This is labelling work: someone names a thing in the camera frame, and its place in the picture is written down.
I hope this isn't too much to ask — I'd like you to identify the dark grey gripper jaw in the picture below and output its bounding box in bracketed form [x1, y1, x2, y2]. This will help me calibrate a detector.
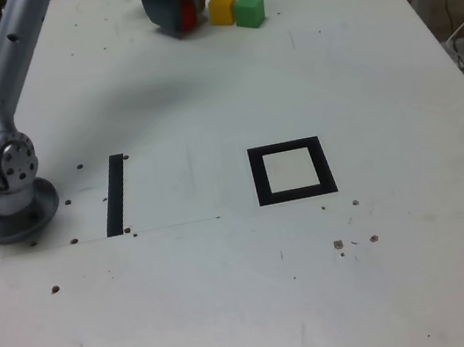
[139, 0, 192, 46]

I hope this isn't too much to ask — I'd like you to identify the red cube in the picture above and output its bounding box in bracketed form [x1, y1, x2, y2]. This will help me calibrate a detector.
[178, 0, 201, 33]

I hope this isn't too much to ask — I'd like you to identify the yellow cube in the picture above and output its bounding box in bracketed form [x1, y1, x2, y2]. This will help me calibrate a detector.
[207, 0, 243, 30]

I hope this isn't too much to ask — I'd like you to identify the green cube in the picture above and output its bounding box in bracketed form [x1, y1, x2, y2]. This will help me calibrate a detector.
[231, 0, 270, 33]

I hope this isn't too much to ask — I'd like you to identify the black tape square outline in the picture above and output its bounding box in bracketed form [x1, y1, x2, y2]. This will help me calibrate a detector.
[246, 134, 341, 209]

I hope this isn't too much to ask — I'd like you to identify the black tape strip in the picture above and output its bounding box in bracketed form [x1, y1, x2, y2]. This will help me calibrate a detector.
[93, 153, 138, 239]

